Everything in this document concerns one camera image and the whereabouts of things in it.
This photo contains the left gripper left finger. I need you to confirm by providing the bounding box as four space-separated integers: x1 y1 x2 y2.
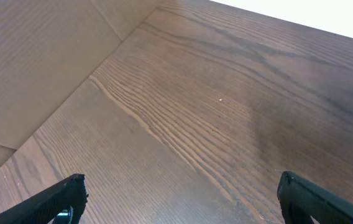
0 174 88 224

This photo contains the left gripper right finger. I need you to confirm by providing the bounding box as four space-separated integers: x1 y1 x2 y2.
277 170 353 224

